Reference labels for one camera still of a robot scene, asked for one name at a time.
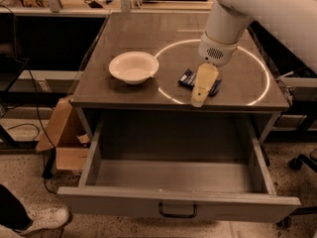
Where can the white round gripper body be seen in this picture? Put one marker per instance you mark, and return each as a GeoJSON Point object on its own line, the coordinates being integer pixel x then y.
{"type": "Point", "coordinates": [216, 51]}

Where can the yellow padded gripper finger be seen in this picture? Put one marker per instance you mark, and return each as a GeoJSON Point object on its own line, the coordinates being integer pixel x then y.
{"type": "Point", "coordinates": [206, 76]}

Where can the blue rxbar wrapper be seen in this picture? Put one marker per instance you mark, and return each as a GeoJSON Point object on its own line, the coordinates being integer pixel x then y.
{"type": "Point", "coordinates": [188, 80]}

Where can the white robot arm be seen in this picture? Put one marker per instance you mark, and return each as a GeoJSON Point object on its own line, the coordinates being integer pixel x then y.
{"type": "Point", "coordinates": [292, 22]}

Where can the grey cabinet with glossy top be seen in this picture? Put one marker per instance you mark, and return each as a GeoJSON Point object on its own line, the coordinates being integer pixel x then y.
{"type": "Point", "coordinates": [173, 38]}

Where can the grey open top drawer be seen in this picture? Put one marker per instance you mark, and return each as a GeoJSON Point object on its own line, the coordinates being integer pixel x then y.
{"type": "Point", "coordinates": [211, 160]}

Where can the white ceramic bowl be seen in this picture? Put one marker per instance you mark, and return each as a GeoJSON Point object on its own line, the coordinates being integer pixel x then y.
{"type": "Point", "coordinates": [134, 67]}

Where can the black office chair base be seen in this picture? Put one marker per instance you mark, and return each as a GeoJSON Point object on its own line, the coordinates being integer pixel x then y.
{"type": "Point", "coordinates": [296, 164]}

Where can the brown cardboard box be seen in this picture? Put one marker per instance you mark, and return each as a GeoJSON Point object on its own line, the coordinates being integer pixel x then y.
{"type": "Point", "coordinates": [66, 135]}

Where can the white sneaker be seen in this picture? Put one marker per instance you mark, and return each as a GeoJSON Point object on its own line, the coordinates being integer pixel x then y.
{"type": "Point", "coordinates": [50, 218]}

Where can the black trouser leg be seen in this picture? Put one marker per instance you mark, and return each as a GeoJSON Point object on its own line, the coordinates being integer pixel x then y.
{"type": "Point", "coordinates": [13, 214]}

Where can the black drawer handle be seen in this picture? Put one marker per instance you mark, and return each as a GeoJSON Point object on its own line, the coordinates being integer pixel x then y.
{"type": "Point", "coordinates": [177, 211]}

